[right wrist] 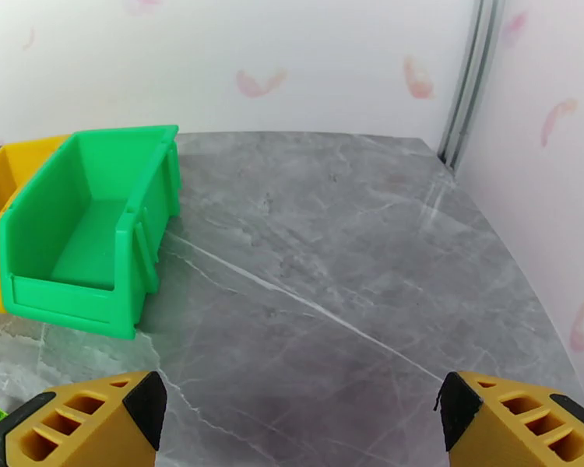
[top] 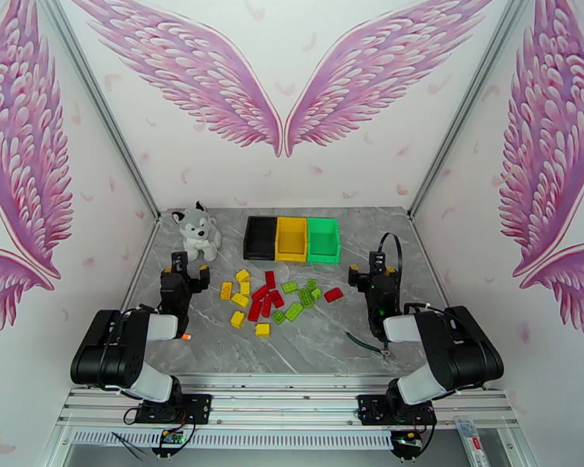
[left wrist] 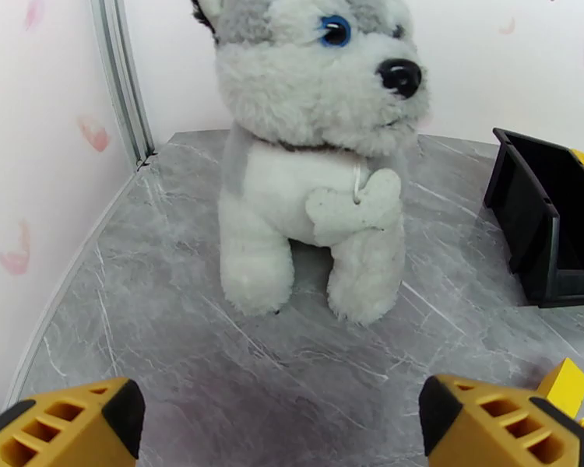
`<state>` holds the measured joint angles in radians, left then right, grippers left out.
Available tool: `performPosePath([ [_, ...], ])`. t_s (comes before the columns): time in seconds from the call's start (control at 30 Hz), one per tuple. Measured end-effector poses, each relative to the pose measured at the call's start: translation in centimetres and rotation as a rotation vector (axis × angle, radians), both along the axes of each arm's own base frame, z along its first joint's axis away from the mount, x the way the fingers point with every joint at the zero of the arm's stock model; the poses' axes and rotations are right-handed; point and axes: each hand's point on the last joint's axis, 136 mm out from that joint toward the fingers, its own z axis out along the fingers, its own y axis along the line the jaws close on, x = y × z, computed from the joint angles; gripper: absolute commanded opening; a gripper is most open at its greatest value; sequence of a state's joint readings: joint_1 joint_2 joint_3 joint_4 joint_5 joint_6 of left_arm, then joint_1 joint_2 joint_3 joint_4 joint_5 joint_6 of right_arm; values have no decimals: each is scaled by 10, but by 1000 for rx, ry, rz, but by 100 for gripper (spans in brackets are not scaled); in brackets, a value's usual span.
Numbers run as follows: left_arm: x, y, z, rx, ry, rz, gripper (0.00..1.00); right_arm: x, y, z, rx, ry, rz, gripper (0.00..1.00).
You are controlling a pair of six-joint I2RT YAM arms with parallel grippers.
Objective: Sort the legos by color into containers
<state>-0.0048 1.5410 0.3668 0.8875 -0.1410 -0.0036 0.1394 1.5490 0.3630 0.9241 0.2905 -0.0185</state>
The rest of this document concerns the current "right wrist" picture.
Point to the yellow plastic storage bin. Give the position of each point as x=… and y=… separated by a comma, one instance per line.
x=0, y=188

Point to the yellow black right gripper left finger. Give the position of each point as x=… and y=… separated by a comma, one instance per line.
x=78, y=431

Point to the green plastic storage bin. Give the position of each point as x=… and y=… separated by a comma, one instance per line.
x=87, y=246

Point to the aluminium frame post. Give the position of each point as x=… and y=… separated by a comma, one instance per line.
x=472, y=67

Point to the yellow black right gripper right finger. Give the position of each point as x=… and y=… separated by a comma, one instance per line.
x=516, y=431

